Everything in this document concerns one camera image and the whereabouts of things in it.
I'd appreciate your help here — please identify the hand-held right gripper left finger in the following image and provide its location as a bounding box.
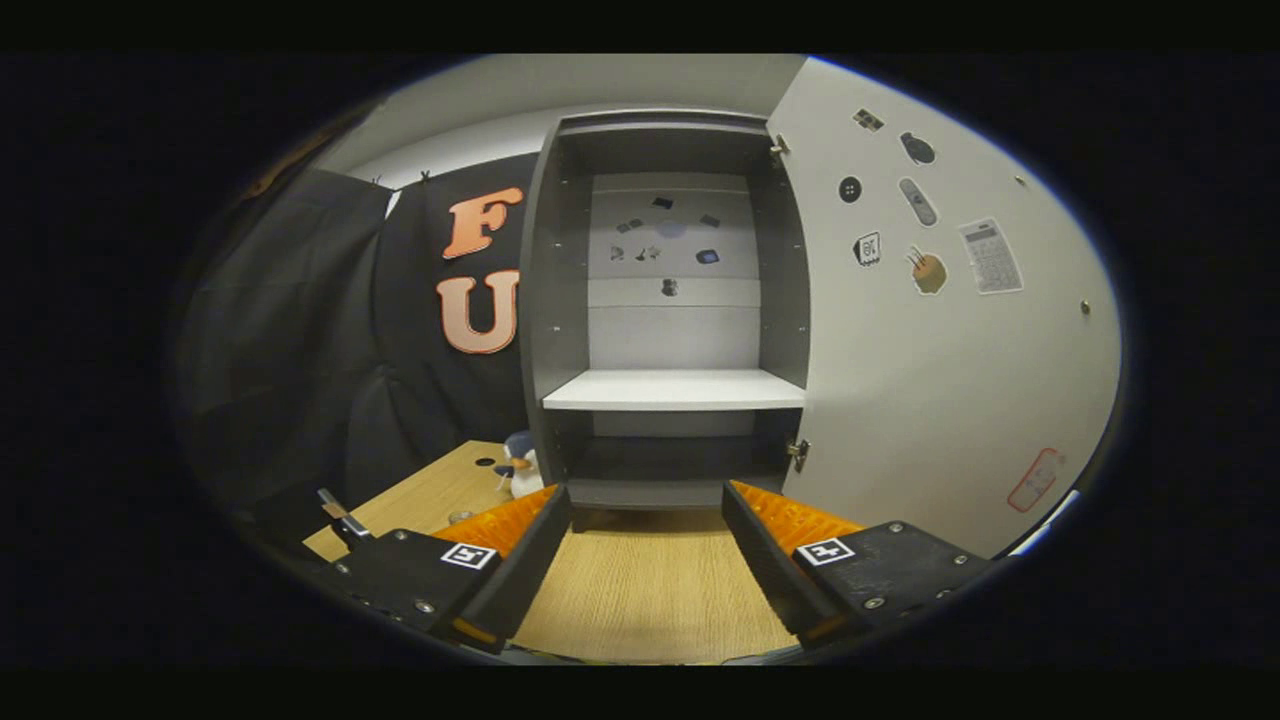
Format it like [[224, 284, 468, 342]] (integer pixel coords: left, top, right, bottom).
[[330, 485, 574, 656]]

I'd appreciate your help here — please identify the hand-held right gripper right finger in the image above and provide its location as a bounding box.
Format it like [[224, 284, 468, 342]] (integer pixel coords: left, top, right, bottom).
[[720, 481, 996, 653]]

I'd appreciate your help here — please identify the white cabinet door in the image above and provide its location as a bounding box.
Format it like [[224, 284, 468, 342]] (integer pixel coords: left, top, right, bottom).
[[765, 55, 1126, 561]]

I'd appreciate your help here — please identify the white cabinet shelf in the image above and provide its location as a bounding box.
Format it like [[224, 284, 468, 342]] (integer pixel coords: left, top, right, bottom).
[[542, 368, 806, 413]]

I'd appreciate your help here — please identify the grey cabinet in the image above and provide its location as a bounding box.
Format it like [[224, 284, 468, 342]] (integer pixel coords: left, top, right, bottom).
[[518, 108, 813, 531]]

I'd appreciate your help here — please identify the penguin plush toy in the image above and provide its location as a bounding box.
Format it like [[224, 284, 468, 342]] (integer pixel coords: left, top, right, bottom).
[[493, 430, 546, 501]]

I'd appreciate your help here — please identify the black backdrop cloth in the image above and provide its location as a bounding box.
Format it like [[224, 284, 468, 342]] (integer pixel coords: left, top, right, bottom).
[[175, 150, 546, 546]]

